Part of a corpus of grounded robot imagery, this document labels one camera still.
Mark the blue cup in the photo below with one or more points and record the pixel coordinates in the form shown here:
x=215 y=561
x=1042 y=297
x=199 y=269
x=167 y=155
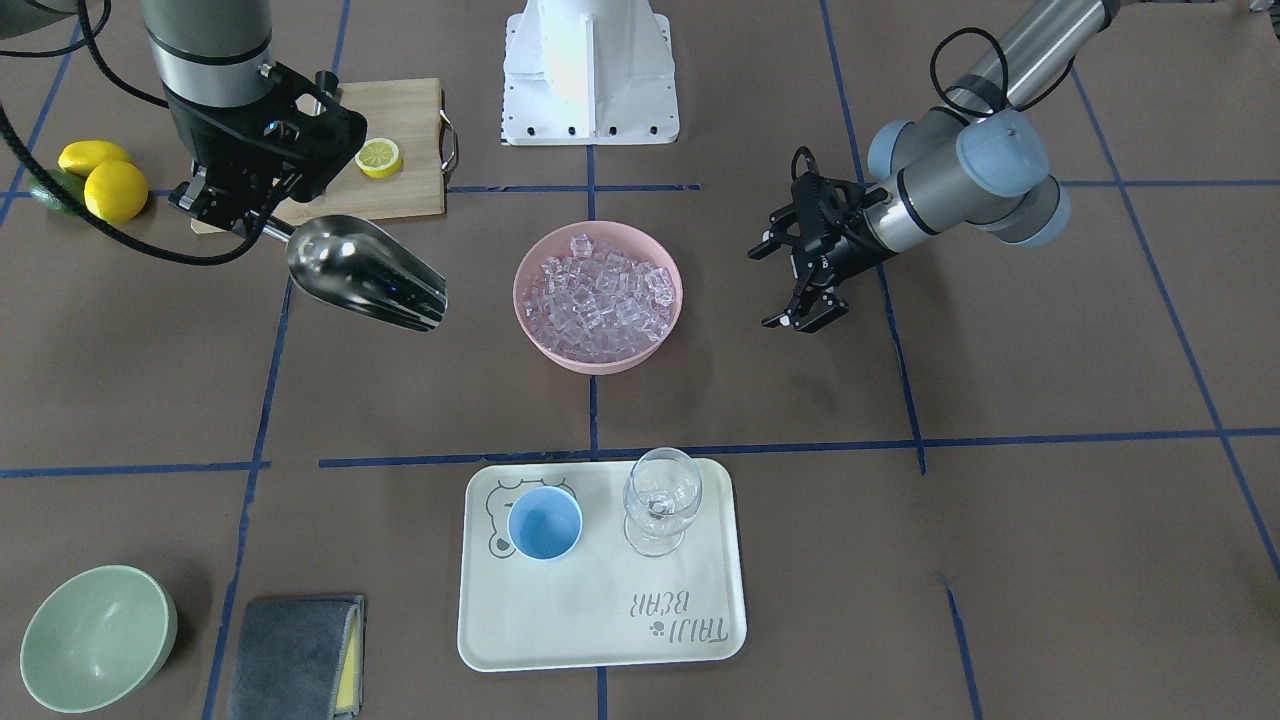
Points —
x=545 y=523

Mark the cream bear tray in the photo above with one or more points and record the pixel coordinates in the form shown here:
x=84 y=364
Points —
x=601 y=604

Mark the grey yellow cloth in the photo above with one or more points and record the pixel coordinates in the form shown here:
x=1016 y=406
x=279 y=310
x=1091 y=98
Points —
x=300 y=658

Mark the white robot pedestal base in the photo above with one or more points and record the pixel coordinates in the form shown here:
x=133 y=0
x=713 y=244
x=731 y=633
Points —
x=579 y=73

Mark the pink bowl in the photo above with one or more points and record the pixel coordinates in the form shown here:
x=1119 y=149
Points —
x=624 y=235

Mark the green bowl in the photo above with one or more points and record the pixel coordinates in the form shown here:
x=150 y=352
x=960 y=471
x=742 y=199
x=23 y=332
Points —
x=97 y=638

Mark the pile of clear ice cubes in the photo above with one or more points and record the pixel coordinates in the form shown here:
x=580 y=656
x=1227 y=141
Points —
x=596 y=302

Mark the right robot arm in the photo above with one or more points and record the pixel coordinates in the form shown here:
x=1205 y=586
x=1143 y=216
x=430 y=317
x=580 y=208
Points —
x=210 y=50

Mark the stainless steel ice scoop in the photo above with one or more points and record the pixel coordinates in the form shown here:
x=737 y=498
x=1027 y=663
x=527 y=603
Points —
x=351 y=263

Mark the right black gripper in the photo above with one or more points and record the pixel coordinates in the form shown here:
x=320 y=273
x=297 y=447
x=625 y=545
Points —
x=222 y=158

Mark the yellow lemon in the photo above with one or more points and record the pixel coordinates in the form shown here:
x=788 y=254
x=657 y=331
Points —
x=80 y=158
x=116 y=191

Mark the clear wine glass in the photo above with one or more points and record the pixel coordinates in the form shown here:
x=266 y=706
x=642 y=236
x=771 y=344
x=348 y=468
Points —
x=662 y=497

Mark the wooden cutting board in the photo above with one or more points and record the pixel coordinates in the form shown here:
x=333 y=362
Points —
x=410 y=113

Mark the yellow lemon lower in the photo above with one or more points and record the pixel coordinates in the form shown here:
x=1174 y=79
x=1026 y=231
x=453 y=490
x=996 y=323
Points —
x=116 y=191

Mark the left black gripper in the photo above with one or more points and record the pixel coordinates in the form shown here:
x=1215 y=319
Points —
x=846 y=250

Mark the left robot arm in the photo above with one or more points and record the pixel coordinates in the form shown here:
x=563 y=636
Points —
x=973 y=159

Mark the half lemon slice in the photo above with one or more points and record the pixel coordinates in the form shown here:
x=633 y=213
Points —
x=379 y=158

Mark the yellow lemon upper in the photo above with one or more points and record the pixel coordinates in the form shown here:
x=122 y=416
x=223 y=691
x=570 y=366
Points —
x=80 y=158

